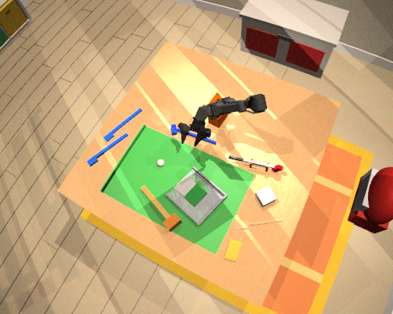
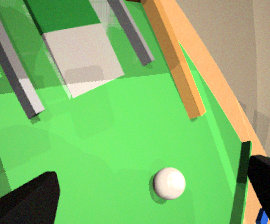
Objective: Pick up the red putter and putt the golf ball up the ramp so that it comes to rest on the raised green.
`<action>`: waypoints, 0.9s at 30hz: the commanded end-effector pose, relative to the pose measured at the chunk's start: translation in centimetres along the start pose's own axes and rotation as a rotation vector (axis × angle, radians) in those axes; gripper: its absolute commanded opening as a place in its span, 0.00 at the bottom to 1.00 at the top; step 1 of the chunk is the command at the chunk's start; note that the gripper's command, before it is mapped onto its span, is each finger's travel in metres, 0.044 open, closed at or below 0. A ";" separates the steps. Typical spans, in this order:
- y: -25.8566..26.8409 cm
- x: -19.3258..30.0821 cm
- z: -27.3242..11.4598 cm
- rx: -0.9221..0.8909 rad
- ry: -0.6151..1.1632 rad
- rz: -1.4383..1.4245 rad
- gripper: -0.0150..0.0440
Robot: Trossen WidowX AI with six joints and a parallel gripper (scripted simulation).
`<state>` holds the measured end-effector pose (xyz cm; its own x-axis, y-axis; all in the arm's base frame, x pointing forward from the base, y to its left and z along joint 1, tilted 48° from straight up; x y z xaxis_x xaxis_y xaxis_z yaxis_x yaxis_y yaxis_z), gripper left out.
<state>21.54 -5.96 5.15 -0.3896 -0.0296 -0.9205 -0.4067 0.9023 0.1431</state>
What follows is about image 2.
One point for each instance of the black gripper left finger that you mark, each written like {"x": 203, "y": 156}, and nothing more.
{"x": 32, "y": 203}

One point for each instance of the white golf ball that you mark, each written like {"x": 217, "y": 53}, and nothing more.
{"x": 168, "y": 183}

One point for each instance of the green putting mat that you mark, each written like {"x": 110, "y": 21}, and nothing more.
{"x": 107, "y": 144}

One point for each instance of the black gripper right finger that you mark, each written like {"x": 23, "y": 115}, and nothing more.
{"x": 259, "y": 175}

